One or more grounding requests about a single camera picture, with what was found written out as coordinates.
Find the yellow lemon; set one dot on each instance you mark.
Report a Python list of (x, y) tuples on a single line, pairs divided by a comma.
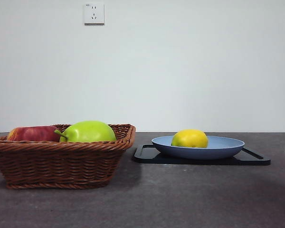
[(190, 139)]

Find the blue round plate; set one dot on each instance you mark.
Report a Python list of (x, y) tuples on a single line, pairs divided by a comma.
[(197, 152)]

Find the brown wicker basket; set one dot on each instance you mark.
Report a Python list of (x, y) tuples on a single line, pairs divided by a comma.
[(61, 164)]

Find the black flat tray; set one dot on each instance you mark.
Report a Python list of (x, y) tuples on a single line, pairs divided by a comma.
[(145, 158)]

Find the green apple with stem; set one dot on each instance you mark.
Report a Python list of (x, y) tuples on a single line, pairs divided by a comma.
[(90, 133)]

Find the red and yellow apple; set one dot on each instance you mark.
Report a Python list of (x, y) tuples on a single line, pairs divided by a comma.
[(33, 134)]

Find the white wall socket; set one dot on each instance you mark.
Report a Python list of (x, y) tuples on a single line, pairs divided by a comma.
[(94, 14)]

